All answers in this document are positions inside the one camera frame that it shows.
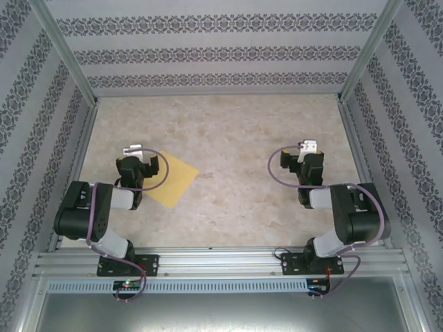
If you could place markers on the yellow square paper sheet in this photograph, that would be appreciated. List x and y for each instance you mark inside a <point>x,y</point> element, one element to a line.
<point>176,183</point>

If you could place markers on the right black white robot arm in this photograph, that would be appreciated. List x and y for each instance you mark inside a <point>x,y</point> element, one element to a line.
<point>363,221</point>

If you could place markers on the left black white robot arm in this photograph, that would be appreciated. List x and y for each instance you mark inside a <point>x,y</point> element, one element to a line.
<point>76,211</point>

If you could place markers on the grey metal sheet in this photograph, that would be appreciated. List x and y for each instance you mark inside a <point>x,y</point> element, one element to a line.
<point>221,313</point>

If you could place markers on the left green circuit board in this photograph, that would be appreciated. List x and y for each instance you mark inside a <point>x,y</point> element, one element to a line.
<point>128,285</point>

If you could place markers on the green circuit board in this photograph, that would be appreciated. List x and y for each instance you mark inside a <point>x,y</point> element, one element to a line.
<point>318,287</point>
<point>128,285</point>

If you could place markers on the right green circuit board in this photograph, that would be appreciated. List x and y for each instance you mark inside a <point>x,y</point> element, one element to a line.
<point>318,287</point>

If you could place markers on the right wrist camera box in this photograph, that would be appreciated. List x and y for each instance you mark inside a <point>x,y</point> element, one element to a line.
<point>309,146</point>

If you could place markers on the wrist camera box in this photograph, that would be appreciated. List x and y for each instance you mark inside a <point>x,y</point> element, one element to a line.
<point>309,146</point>
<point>133,149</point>

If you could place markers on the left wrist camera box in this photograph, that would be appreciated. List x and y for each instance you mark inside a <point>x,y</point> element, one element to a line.
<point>133,149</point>

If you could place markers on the aluminium side rail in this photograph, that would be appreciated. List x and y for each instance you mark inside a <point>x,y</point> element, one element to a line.
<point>81,145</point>
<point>360,155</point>

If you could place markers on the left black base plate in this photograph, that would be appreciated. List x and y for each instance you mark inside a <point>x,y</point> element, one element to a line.
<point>152,264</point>

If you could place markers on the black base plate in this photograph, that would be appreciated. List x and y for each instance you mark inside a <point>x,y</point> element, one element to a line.
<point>294,264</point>
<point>152,264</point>

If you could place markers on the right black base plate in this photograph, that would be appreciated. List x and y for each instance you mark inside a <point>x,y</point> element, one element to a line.
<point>294,264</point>

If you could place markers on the aluminium mounting rail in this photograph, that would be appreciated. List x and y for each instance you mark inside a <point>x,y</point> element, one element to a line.
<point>214,259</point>

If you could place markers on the aluminium frame post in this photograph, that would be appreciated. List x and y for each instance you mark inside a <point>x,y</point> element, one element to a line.
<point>370,52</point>
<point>65,55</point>

